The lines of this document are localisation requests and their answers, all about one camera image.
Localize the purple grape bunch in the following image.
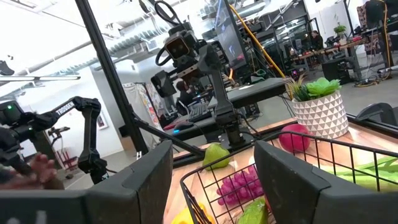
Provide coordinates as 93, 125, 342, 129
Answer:
216, 166, 265, 207

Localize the hanging white colourful cloth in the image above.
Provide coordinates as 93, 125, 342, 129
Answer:
123, 82, 164, 147

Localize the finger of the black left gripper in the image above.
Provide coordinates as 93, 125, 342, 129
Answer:
150, 70, 178, 99

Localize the black frame post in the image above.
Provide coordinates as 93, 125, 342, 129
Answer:
73, 0, 150, 155

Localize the green and white leek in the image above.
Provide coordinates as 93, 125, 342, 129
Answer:
320, 155, 398, 193

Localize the green pear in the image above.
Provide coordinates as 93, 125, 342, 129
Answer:
201, 142, 231, 171

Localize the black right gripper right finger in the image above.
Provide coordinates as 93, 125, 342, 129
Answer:
254, 140, 398, 224

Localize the dark red pomegranate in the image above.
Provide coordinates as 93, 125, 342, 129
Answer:
278, 123, 312, 153

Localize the black wire basket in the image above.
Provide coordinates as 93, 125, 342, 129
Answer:
179, 130, 398, 224

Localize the small green potted plant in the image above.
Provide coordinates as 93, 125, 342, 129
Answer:
333, 23, 348, 40

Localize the black keyboard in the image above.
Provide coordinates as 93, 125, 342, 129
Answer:
187, 103, 213, 123

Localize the person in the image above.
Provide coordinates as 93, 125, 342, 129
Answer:
310, 30, 325, 50
175, 80, 196, 116

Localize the black computer monitor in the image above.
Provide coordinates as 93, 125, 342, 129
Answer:
213, 0, 249, 68

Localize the yellow vertical cable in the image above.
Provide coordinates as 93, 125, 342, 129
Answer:
381, 0, 391, 74

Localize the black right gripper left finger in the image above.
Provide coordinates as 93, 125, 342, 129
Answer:
0, 139, 174, 224

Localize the white linear light bar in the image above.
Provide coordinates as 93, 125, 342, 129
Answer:
0, 75, 81, 83

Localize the black wedge-shaped fixture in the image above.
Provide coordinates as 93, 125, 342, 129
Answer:
0, 60, 16, 77

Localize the yellow hose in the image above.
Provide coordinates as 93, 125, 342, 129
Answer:
229, 3, 286, 79

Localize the wooden desk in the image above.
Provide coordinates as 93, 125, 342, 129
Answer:
292, 37, 373, 74

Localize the black table frame rail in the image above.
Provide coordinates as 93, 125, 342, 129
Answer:
172, 119, 298, 169
345, 112, 398, 139

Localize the yellow bell pepper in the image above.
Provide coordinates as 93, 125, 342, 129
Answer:
170, 202, 216, 224

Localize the black computer mouse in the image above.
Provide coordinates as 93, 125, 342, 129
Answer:
173, 120, 195, 132

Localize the black desk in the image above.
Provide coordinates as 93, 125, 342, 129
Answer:
167, 77, 287, 142

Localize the black computer box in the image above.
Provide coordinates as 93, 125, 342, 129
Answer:
322, 57, 354, 85

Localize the framed wall picture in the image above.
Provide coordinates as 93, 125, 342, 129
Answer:
95, 110, 109, 131

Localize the green elongated vegetable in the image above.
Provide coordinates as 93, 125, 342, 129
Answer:
238, 198, 269, 224

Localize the black diagonal frame brace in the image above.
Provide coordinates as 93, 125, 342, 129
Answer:
133, 114, 206, 157

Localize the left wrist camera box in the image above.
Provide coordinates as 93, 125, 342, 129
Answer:
164, 32, 193, 62

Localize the person's hand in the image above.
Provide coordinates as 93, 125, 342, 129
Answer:
0, 153, 65, 190

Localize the potted plant white geometric pot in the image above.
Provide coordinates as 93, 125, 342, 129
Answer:
283, 74, 350, 140

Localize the grey curved chair back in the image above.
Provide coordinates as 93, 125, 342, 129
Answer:
355, 102, 398, 124

